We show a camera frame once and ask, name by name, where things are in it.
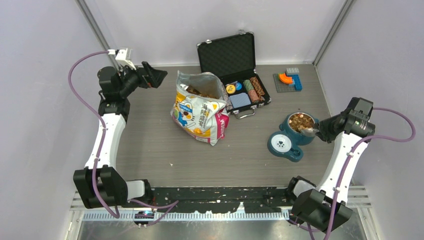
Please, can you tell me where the teal double pet bowl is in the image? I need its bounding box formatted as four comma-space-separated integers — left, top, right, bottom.
267, 111, 319, 163

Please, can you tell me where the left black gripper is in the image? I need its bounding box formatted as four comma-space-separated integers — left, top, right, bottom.
118, 61, 167, 98

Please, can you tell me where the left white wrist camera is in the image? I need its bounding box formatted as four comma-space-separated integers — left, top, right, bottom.
107, 48, 137, 70

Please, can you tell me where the blue playing card deck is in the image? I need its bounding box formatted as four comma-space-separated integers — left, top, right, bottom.
229, 92, 251, 109

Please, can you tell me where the pet food bag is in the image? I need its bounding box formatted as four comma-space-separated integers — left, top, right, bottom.
170, 71, 230, 146

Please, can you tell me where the toy brick assembly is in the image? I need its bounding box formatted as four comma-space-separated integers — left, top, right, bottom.
273, 67, 303, 93

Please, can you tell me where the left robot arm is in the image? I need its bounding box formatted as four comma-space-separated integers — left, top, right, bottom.
73, 61, 168, 209

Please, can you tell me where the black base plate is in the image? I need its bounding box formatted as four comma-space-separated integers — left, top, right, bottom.
142, 186, 294, 214

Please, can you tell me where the black poker chip case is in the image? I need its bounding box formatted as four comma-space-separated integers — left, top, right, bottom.
196, 30, 272, 120

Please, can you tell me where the metal food scoop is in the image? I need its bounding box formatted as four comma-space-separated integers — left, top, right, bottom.
300, 127, 320, 138

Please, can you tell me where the yellow dealer button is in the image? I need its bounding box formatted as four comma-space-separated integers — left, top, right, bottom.
225, 84, 237, 95

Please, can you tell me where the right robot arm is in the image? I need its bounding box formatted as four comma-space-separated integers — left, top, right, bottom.
285, 97, 376, 233

